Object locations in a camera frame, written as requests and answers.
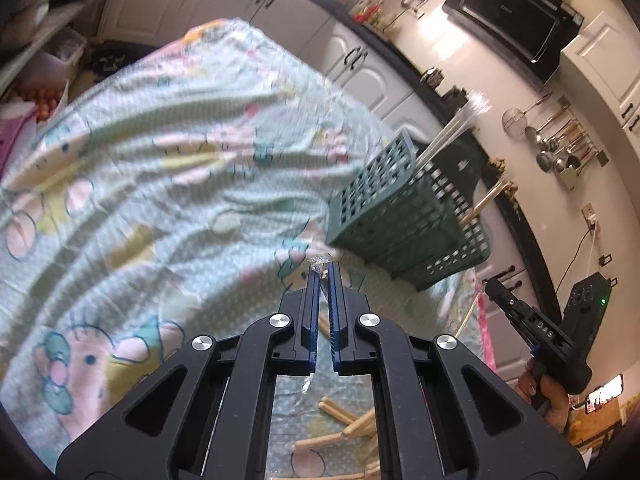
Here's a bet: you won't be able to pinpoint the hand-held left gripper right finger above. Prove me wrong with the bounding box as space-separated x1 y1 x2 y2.
327 262 586 480

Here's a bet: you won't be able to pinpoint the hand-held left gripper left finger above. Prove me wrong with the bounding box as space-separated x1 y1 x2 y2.
56 274 321 480

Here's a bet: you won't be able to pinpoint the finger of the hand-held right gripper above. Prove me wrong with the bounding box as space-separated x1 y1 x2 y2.
484 279 532 322

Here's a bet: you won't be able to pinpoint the green plastic utensil basket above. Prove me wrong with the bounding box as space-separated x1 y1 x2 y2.
326 130 493 293

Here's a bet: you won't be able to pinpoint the person's right hand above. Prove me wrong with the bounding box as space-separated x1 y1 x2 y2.
515 366 572 436

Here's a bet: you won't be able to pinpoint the pink cloth under tablecloth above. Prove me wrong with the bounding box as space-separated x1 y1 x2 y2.
469 290 502 376

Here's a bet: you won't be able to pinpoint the lit screen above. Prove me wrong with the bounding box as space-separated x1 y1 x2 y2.
584 374 626 415

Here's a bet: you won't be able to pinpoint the row of hanging metal ladles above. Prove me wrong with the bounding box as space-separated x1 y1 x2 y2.
525 105 609 191

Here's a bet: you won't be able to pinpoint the bundle of clear-wrapped chopsticks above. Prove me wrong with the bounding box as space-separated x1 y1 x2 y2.
412 87 496 168

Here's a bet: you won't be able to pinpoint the printed cartoon tablecloth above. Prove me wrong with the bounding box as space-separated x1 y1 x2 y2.
0 17 501 480

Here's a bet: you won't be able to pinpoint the white upper kitchen cabinets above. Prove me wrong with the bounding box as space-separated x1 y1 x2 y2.
560 10 640 133

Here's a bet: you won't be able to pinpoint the black range hood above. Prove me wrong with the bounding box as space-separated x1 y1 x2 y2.
442 0 585 87

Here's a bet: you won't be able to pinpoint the brown eggs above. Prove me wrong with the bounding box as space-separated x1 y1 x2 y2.
19 87 67 122

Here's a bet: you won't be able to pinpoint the clear plastic storage container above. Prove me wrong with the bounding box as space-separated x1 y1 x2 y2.
29 27 87 87

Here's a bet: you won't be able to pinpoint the metal pots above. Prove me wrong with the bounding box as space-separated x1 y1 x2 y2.
0 0 67 47

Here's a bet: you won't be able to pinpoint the black power cable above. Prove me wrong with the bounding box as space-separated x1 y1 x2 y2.
552 220 599 303

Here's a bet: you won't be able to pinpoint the round wire skimmer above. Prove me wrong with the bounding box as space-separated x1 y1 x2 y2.
502 92 553 135

